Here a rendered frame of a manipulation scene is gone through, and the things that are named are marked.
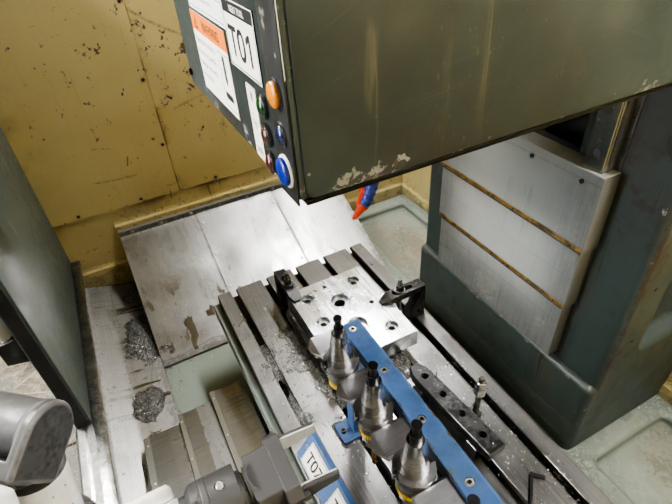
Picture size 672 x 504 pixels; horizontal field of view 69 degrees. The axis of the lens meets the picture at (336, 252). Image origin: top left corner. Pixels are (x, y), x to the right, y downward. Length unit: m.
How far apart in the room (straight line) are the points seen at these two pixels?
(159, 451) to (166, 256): 0.75
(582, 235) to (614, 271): 0.11
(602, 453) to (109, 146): 1.77
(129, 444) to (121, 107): 1.05
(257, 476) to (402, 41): 0.61
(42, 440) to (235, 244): 1.25
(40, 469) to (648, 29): 0.98
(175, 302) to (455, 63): 1.47
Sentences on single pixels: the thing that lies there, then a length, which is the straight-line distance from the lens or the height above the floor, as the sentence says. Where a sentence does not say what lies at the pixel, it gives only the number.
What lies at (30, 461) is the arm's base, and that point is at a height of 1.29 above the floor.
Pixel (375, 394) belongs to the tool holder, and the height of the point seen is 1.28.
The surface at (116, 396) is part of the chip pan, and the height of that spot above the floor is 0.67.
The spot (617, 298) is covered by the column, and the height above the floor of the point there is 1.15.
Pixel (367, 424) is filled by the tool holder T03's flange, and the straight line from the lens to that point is 0.79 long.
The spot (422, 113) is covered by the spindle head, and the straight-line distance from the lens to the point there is 0.54.
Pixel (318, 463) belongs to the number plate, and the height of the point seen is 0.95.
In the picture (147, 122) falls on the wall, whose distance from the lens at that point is 1.85.
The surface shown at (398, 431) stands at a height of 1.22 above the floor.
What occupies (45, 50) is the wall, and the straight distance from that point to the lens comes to 1.77.
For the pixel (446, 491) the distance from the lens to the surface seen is 0.76.
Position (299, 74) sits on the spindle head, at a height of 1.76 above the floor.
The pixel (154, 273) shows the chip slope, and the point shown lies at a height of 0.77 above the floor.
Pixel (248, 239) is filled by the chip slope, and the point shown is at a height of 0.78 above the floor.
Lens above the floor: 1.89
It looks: 38 degrees down
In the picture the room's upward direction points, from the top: 4 degrees counter-clockwise
